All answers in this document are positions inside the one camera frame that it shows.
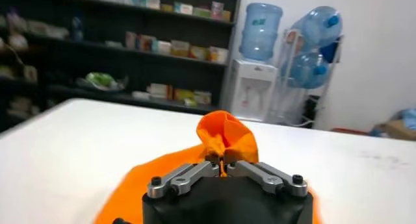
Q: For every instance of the white red tall carton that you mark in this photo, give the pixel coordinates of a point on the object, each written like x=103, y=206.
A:
x=130, y=40

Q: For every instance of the upright blue water jug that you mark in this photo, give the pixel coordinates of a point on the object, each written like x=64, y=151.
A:
x=260, y=33

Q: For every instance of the orange carton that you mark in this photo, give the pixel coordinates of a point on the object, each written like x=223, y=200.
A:
x=226, y=16

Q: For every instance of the orange t-shirt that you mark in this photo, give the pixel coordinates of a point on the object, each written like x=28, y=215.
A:
x=227, y=134

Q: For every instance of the white water dispenser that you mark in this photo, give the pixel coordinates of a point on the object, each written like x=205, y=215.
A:
x=253, y=92

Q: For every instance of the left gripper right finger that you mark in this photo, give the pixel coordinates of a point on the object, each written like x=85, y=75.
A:
x=266, y=178

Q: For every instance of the cream carton green band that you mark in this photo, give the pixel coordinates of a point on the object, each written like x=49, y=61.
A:
x=199, y=52

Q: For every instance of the white carton teal stripe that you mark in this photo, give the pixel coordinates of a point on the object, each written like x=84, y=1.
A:
x=164, y=47

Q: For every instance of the bowl of green fruit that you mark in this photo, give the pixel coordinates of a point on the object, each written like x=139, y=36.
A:
x=102, y=80

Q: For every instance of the yellow labelled carton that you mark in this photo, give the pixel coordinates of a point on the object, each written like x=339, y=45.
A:
x=180, y=48

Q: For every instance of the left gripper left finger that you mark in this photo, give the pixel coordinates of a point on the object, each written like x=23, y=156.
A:
x=188, y=178

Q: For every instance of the white paper cup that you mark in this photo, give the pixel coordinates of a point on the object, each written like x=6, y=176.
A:
x=222, y=54

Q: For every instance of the white carton red print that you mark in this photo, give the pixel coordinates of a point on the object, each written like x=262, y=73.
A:
x=148, y=43

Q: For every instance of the stacked brown cardboard boxes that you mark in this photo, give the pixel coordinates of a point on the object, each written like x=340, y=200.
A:
x=393, y=131

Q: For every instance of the black shelving unit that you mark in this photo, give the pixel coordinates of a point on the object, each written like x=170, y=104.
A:
x=97, y=63

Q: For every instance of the yellow flat carton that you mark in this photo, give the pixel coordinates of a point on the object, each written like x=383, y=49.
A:
x=166, y=7

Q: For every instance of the white metal jug rack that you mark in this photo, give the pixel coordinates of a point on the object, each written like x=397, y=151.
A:
x=328, y=82

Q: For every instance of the pink printed tall carton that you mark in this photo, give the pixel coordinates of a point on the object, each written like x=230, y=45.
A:
x=217, y=10

